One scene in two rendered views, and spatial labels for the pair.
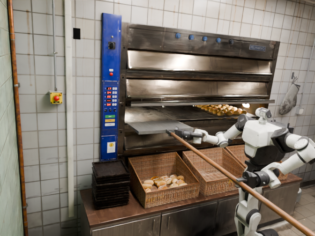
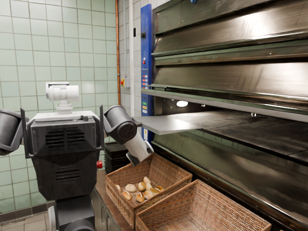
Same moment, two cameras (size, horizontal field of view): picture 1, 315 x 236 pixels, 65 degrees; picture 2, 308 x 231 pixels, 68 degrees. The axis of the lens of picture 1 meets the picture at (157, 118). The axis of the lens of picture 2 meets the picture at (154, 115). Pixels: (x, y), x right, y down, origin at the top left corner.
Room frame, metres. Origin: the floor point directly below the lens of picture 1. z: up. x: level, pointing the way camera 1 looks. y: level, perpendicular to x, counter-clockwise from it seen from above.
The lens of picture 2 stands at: (2.15, -1.74, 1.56)
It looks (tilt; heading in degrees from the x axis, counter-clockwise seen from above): 10 degrees down; 87
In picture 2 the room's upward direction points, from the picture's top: straight up
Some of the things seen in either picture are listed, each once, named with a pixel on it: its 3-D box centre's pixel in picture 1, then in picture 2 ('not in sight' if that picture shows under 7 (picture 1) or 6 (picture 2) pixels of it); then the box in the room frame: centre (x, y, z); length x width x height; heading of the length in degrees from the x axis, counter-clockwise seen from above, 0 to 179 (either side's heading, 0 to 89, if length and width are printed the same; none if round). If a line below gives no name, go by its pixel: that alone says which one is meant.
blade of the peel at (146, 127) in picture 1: (159, 125); (162, 122); (2.31, -0.02, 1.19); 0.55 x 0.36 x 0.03; 115
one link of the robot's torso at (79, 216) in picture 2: (262, 170); (74, 213); (1.87, -0.88, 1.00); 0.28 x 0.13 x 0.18; 115
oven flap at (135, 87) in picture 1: (206, 88); (236, 77); (2.67, -0.50, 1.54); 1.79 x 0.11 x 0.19; 116
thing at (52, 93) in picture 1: (56, 97); (125, 82); (1.98, 0.83, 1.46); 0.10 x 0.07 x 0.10; 116
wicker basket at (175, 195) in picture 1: (162, 176); (145, 184); (2.18, -0.09, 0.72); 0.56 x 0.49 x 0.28; 117
